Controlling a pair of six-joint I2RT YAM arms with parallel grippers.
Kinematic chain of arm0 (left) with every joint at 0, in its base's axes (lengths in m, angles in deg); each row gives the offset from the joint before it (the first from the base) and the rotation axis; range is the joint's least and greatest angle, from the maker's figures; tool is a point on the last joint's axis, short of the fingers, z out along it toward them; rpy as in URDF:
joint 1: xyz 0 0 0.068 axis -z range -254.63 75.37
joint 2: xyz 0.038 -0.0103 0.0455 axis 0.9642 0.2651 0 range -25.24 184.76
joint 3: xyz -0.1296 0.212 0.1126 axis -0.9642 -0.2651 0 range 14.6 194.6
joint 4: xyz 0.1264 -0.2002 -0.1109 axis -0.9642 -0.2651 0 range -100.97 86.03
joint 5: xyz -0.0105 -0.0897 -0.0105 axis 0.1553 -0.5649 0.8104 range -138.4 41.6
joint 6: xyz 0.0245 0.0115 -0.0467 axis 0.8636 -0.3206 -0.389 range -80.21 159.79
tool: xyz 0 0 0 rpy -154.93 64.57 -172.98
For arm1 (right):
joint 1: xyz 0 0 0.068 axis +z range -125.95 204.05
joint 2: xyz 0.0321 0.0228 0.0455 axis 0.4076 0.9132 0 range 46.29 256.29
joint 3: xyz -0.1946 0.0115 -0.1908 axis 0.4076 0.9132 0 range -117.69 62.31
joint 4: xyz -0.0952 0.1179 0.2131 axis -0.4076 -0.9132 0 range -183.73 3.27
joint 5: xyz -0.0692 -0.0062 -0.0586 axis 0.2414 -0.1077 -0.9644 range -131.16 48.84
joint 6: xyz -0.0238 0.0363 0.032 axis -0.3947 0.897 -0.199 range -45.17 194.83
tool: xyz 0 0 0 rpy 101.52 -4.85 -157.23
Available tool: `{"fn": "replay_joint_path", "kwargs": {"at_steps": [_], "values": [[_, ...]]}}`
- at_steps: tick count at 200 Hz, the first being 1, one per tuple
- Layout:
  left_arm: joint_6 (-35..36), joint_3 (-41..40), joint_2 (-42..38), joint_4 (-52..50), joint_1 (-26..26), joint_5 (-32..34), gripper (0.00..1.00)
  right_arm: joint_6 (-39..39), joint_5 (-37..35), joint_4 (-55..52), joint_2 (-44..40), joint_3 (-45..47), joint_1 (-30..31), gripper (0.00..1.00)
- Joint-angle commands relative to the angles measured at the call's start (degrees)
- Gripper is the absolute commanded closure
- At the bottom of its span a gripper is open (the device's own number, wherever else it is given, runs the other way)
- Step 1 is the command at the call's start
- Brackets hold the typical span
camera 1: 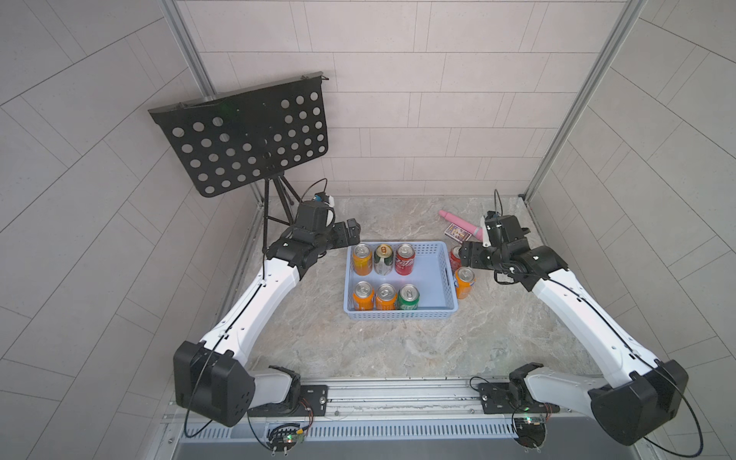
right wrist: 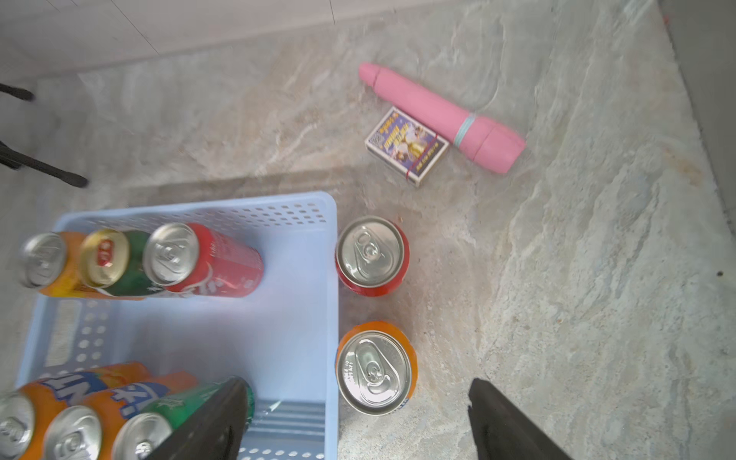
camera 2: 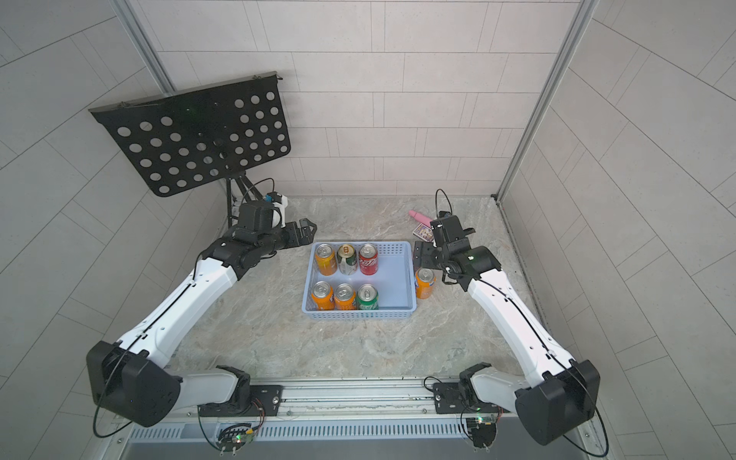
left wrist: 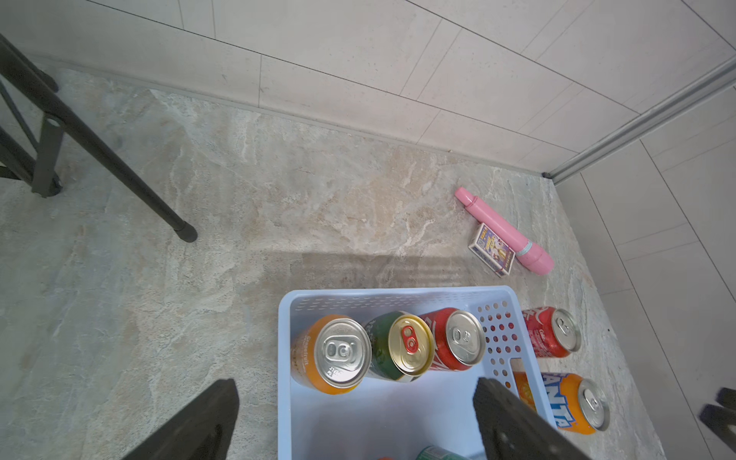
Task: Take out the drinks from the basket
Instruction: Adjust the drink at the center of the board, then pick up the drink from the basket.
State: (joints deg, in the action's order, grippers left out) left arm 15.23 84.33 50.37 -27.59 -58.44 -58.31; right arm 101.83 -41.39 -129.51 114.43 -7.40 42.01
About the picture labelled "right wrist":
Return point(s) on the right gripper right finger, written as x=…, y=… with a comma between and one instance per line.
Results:
x=502, y=431

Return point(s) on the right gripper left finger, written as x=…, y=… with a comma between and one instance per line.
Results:
x=215, y=430

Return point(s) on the orange can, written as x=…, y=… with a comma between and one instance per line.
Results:
x=27, y=412
x=88, y=430
x=49, y=264
x=376, y=368

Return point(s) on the red cola can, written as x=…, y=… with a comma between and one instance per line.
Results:
x=191, y=258

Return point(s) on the green white beer can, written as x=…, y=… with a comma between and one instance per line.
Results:
x=111, y=262

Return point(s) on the light blue plastic basket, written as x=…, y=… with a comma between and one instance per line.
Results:
x=281, y=339

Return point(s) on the green soda can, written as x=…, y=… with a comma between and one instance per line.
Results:
x=145, y=432

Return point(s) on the pink cylindrical tube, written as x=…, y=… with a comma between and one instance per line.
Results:
x=488, y=143

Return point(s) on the small purple card box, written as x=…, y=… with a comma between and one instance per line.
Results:
x=406, y=146

